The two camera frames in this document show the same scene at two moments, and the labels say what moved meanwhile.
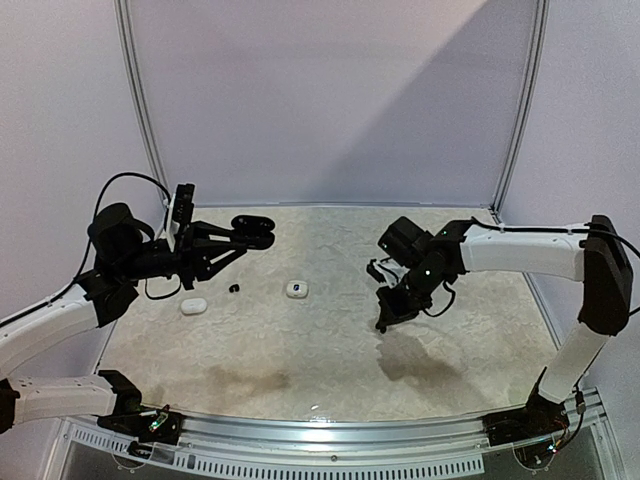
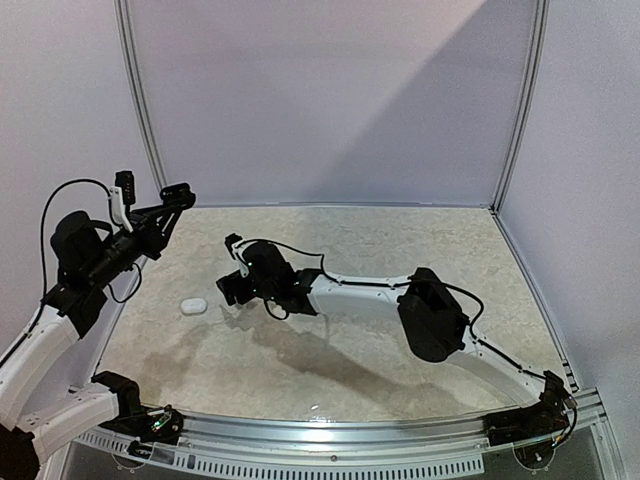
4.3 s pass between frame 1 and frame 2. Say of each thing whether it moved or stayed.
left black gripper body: moved
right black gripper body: moved
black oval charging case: moved
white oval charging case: stayed
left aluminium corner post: stayed
